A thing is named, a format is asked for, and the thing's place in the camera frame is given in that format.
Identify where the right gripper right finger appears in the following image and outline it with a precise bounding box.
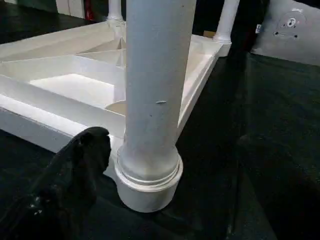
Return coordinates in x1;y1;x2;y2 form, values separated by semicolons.
237;133;320;240

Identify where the red box in cabinet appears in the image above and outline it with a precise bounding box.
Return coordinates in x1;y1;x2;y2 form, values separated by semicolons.
85;0;95;21

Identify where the white plastic table top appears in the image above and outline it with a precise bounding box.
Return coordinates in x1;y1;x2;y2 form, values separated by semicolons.
0;19;233;213

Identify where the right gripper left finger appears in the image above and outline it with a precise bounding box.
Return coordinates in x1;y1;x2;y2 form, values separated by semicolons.
0;126;112;240

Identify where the white cabinet with glass doors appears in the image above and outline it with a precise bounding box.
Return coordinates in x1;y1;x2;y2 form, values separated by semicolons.
54;0;111;20

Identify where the black work mat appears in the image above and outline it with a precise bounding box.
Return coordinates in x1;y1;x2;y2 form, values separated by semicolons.
0;0;320;240

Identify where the white plastic table leg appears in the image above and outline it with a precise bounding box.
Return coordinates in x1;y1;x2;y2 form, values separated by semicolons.
116;0;195;187
107;0;125;23
212;0;241;45

